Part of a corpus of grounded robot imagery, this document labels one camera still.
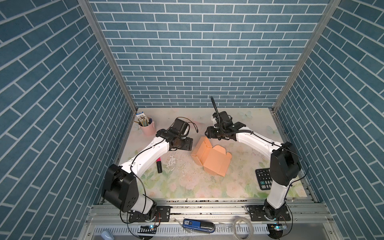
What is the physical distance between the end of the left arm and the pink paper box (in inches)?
5.0

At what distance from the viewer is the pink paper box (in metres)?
0.90

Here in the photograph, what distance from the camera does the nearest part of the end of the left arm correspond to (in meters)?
0.59
